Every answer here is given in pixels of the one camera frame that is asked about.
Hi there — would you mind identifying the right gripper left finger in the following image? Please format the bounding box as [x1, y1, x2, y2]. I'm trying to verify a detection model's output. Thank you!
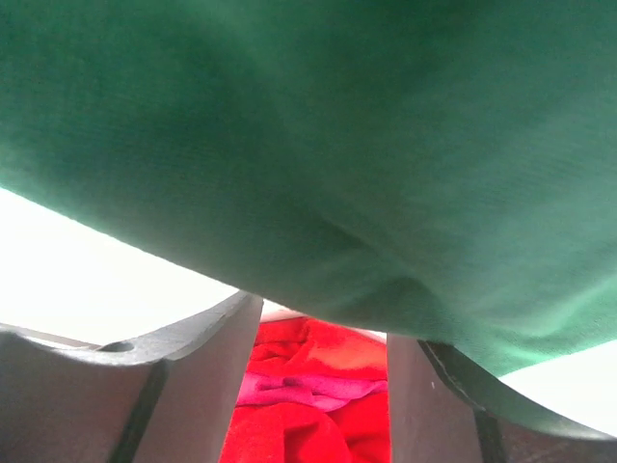
[1, 292, 262, 462]

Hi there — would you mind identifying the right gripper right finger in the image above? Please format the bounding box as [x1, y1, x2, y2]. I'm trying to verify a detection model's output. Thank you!
[387, 335, 616, 463]

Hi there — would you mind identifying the green t shirt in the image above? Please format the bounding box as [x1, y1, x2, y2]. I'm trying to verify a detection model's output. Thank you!
[1, 1, 616, 375]

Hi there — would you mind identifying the pink folded t shirt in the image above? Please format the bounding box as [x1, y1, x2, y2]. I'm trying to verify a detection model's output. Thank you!
[236, 372, 388, 412]

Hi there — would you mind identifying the red folded t shirt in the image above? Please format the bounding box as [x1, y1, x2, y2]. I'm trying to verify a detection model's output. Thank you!
[220, 317, 391, 463]

